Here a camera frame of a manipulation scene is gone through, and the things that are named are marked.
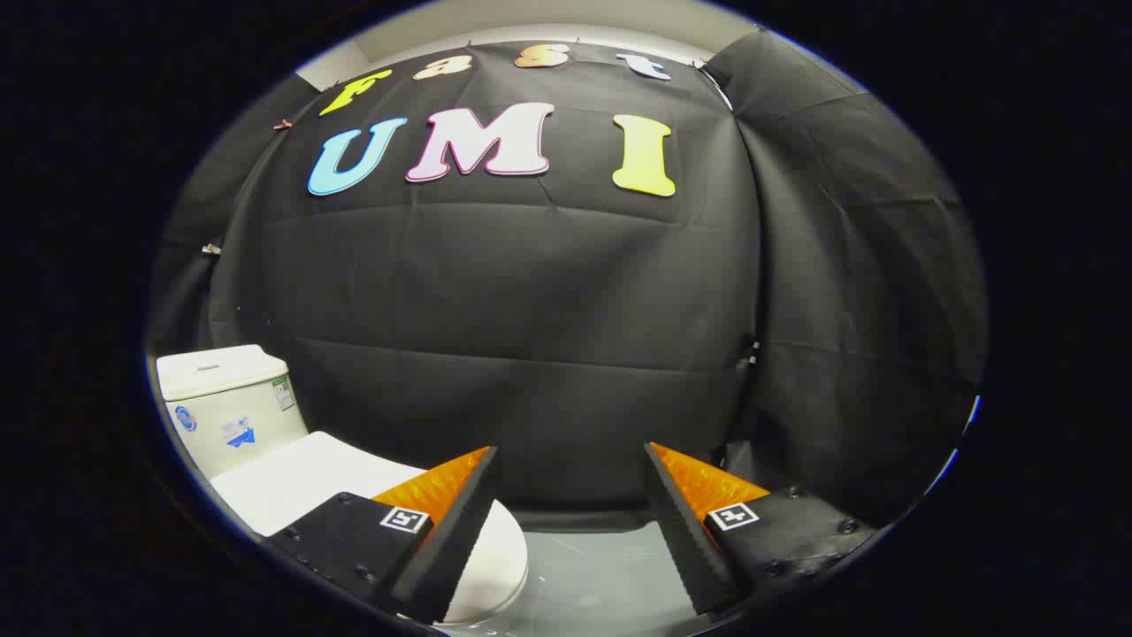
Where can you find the black backdrop cloth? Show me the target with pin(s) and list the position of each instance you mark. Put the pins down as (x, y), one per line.
(531, 292)

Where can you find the white toilet lid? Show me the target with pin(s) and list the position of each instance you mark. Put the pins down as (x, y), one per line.
(301, 478)

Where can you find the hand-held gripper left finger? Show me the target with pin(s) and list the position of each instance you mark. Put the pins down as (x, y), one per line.
(455, 540)

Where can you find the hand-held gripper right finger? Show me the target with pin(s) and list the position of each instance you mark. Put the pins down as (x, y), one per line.
(685, 540)

